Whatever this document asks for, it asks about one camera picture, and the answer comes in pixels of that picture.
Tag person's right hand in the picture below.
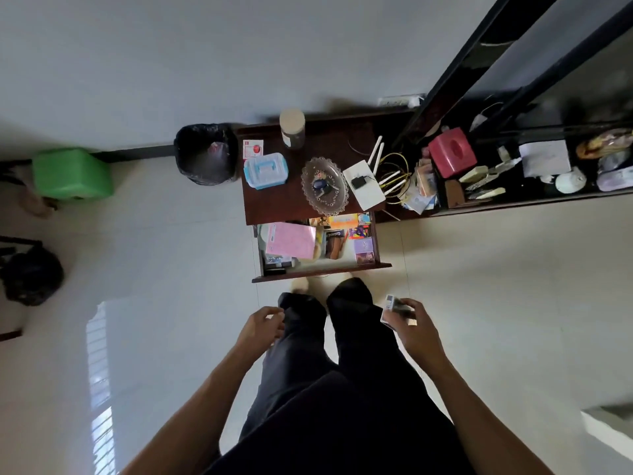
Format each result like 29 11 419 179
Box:
384 298 449 374

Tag person's left hand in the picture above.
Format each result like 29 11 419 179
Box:
236 306 286 362

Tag small white remote control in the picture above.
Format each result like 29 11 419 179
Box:
380 294 417 331

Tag person's right forearm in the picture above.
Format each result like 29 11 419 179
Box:
424 357 556 475

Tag person's left forearm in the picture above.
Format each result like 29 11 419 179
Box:
121 343 268 475

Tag open wooden drawer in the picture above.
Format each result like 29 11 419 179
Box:
251 212 393 284

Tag purple small box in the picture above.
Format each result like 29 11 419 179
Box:
352 237 376 266

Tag pink paper booklet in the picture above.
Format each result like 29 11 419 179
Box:
265 222 317 261

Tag person's black trousers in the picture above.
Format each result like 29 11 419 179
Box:
205 278 476 475

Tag white router with antennas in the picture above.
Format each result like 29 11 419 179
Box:
342 136 387 212

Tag dark wooden side table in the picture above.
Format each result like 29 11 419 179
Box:
236 112 397 228

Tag brown wooden holder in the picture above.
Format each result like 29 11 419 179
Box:
443 179 467 209

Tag pile of papers and cards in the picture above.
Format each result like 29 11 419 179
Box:
402 158 439 216

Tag oval glass dish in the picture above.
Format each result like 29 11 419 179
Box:
301 157 350 217

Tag blue white plastic box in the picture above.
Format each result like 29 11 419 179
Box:
243 152 289 190

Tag red tissue box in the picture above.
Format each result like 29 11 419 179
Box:
428 127 478 180

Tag black bin with bag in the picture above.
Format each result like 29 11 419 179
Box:
173 123 241 187

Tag beige cylindrical jar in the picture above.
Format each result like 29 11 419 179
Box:
279 109 307 151

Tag white paper box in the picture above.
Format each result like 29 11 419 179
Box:
519 139 572 179

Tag white round ornament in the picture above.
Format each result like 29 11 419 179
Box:
554 166 588 195

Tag white power strip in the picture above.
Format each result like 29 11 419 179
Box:
378 94 426 109

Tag clear plastic bag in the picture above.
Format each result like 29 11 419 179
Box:
595 165 633 193

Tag black bag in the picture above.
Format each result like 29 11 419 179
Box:
0 236 65 307

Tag green plastic stool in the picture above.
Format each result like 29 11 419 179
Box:
32 147 115 200

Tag yellow snack bag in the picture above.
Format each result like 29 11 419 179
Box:
576 127 633 161

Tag black glossy media cabinet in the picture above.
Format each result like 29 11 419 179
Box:
393 0 633 219

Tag yellow cable bundle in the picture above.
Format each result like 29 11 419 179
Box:
377 152 412 204

